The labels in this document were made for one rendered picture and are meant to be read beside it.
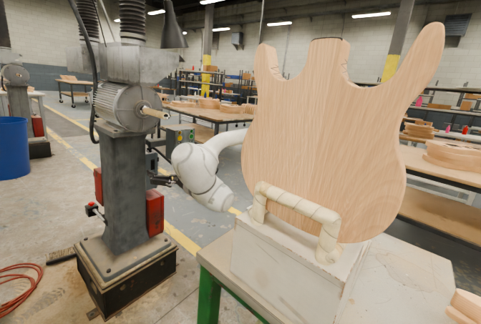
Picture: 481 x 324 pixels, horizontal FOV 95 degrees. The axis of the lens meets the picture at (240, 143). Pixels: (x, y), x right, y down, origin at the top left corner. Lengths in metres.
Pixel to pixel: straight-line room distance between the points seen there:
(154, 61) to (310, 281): 0.87
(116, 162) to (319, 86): 1.23
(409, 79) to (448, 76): 11.21
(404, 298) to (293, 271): 0.36
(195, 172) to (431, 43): 0.58
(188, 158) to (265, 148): 0.25
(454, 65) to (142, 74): 11.32
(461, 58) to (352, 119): 11.31
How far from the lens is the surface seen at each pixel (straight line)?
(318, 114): 0.46
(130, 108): 1.25
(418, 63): 0.44
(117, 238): 1.71
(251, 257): 0.61
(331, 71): 0.46
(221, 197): 0.77
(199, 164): 0.68
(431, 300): 0.88
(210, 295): 0.82
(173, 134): 1.40
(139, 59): 0.94
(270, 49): 0.55
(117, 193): 1.54
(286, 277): 0.57
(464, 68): 11.69
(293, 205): 0.49
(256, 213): 0.56
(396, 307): 0.79
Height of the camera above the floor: 1.43
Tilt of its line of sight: 15 degrees down
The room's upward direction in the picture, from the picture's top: 6 degrees clockwise
